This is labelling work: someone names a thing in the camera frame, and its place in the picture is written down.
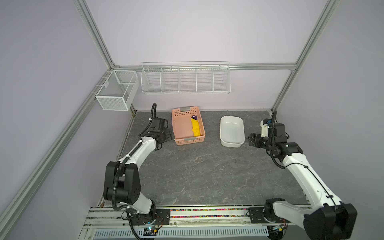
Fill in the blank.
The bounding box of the green circuit board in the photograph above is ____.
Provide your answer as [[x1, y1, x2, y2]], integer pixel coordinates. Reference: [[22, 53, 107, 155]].
[[143, 228, 158, 236]]

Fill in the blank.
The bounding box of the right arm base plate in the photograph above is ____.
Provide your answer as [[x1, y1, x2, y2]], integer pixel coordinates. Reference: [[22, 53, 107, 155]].
[[246, 207, 290, 224]]

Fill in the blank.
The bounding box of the white plastic tray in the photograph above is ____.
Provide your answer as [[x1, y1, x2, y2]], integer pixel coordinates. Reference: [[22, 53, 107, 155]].
[[220, 116, 245, 148]]

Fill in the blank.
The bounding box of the white slotted cable duct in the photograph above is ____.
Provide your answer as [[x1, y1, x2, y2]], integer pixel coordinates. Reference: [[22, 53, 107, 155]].
[[93, 226, 269, 240]]

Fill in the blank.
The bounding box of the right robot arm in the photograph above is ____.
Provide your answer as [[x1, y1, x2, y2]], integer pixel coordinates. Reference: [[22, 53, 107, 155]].
[[249, 111, 358, 240]]

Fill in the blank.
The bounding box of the yellow paper napkin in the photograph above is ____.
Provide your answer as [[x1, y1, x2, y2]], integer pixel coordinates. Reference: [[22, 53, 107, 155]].
[[191, 118, 201, 137]]

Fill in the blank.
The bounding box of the white mesh wall basket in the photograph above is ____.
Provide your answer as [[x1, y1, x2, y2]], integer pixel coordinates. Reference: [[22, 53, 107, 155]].
[[96, 70, 140, 111]]

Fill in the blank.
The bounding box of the pink perforated plastic basket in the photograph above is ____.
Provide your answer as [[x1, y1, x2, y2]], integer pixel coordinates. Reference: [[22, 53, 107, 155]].
[[172, 107, 206, 146]]

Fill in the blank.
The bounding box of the white wire wall rack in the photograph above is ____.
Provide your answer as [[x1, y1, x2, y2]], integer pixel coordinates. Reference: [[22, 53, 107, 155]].
[[141, 62, 232, 94]]

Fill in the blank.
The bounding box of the aluminium mounting rail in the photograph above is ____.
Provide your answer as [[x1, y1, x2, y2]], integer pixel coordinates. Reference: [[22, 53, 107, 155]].
[[82, 205, 304, 229]]

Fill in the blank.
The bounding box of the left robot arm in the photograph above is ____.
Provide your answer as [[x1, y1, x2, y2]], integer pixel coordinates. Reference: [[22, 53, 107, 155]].
[[103, 103, 171, 225]]

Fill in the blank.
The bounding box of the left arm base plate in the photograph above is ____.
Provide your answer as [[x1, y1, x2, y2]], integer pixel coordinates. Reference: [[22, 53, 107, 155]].
[[130, 209, 171, 226]]

